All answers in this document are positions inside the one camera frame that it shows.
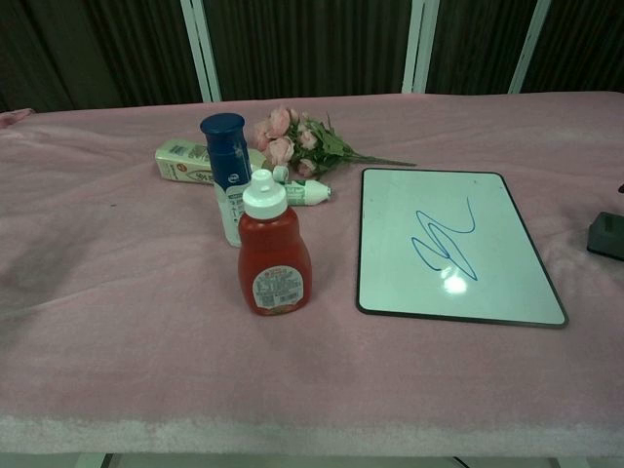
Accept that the black whiteboard eraser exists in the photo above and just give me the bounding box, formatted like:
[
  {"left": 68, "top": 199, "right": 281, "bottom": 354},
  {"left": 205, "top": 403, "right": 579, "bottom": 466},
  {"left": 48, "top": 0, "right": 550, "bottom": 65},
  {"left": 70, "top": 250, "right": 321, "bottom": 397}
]
[{"left": 585, "top": 212, "right": 624, "bottom": 257}]

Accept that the black framed whiteboard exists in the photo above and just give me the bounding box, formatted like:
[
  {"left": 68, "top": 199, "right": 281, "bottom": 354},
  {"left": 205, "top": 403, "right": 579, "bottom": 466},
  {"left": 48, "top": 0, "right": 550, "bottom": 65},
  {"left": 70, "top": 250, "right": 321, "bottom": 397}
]
[{"left": 356, "top": 168, "right": 570, "bottom": 329}]

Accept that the red ketchup squeeze bottle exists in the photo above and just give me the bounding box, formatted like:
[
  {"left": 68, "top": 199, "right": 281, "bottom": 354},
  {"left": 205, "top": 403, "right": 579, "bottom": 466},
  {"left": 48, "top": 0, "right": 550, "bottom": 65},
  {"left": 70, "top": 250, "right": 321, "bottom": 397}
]
[{"left": 237, "top": 169, "right": 313, "bottom": 317}]

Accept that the white green tube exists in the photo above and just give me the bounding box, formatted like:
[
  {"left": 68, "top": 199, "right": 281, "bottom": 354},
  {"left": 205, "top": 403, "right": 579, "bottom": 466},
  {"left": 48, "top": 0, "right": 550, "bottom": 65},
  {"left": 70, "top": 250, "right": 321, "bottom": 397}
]
[{"left": 271, "top": 165, "right": 335, "bottom": 208}]

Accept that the pink artificial rose bouquet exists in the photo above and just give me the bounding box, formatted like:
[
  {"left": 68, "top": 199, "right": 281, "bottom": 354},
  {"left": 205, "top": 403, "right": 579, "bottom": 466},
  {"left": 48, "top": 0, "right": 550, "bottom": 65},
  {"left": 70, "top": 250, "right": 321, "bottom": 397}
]
[{"left": 252, "top": 105, "right": 418, "bottom": 178}]

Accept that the blue capped white bottle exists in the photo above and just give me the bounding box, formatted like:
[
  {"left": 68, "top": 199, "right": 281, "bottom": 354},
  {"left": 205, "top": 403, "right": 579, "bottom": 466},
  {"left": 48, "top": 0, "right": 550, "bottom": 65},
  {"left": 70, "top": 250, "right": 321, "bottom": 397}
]
[{"left": 199, "top": 112, "right": 253, "bottom": 247}]

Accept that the cream drink carton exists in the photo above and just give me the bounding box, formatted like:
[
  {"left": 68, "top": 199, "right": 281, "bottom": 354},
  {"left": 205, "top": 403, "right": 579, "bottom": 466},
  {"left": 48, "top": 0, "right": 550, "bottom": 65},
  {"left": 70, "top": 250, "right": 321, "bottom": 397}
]
[{"left": 154, "top": 138, "right": 269, "bottom": 187}]

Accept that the pink fleece table cloth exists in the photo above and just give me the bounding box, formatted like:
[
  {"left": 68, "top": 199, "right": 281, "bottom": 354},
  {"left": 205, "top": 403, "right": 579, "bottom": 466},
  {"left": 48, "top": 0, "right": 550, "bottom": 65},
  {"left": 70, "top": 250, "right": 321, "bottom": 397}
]
[{"left": 0, "top": 91, "right": 624, "bottom": 456}]

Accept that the white folding screen frame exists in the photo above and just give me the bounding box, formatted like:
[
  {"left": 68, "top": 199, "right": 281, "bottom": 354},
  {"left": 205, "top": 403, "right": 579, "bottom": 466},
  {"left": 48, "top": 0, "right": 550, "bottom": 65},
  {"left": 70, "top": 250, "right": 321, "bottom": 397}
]
[
  {"left": 179, "top": 0, "right": 223, "bottom": 103},
  {"left": 401, "top": 0, "right": 440, "bottom": 95},
  {"left": 508, "top": 0, "right": 553, "bottom": 95}
]

